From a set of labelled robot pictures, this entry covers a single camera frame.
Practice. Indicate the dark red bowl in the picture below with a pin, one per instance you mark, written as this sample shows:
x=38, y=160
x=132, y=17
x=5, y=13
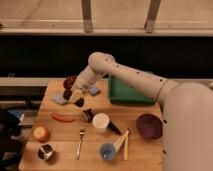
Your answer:
x=69, y=81

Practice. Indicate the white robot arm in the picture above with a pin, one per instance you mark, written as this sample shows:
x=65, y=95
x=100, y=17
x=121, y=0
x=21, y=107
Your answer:
x=187, y=111

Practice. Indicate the crumpled blue white cloth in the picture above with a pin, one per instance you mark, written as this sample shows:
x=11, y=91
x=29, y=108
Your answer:
x=58, y=98

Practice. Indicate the metal window post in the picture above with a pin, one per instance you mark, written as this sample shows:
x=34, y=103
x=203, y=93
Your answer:
x=87, y=17
x=152, y=15

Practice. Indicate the red yellow apple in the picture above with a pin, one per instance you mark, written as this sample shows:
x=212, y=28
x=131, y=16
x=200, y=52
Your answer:
x=41, y=134

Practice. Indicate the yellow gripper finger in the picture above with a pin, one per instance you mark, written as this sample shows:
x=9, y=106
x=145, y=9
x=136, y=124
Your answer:
x=76, y=95

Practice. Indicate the blue sponge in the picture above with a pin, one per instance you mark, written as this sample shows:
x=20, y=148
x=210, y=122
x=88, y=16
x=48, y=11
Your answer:
x=93, y=90

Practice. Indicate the black handled tool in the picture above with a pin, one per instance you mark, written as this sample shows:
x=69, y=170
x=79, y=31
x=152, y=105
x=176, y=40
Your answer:
x=89, y=114

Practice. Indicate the right metal window post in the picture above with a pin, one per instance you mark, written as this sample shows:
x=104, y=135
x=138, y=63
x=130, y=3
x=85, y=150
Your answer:
x=152, y=15

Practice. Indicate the green plastic tray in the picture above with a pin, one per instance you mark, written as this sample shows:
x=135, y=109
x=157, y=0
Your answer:
x=119, y=92

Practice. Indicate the black eraser block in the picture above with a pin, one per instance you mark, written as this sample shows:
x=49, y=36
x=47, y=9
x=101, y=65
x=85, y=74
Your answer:
x=67, y=94

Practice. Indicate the silver fork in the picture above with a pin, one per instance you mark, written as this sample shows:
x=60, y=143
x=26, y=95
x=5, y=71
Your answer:
x=81, y=135

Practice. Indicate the wooden stick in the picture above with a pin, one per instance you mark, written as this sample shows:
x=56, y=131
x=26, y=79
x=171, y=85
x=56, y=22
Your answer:
x=125, y=155

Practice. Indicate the wooden spoon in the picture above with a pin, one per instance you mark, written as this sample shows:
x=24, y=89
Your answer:
x=118, y=143

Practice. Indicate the left metal window post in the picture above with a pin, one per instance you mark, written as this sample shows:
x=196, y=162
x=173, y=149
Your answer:
x=87, y=17

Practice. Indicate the blue plastic cup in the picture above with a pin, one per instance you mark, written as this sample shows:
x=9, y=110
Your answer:
x=107, y=152

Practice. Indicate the purple bowl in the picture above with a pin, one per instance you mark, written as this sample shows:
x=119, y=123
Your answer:
x=149, y=126

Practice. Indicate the white paper cup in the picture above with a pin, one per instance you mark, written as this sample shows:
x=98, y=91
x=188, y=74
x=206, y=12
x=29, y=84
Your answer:
x=100, y=122

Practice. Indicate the small metal cup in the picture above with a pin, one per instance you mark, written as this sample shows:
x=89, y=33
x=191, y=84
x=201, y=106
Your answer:
x=46, y=152

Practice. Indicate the black bag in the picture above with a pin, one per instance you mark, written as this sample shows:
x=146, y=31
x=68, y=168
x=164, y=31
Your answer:
x=10, y=149

